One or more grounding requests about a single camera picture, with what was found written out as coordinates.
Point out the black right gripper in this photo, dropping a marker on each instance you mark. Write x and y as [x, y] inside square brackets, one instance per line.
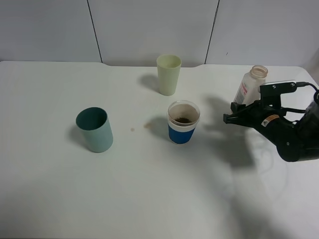
[272, 124]

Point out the clear plastic drink bottle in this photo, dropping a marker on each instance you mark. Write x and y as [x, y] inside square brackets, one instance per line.
[248, 91]

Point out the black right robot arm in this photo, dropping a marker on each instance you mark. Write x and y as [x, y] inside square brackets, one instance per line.
[308, 128]

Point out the glass cup with blue sleeve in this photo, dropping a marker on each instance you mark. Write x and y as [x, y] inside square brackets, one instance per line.
[182, 118]

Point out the pale yellow-green plastic cup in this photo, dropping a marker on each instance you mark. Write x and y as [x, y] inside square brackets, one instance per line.
[168, 67]

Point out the teal green plastic cup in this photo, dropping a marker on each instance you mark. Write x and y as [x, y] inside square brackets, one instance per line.
[95, 127]

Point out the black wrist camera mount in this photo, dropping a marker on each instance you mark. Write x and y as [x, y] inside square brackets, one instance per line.
[271, 92]

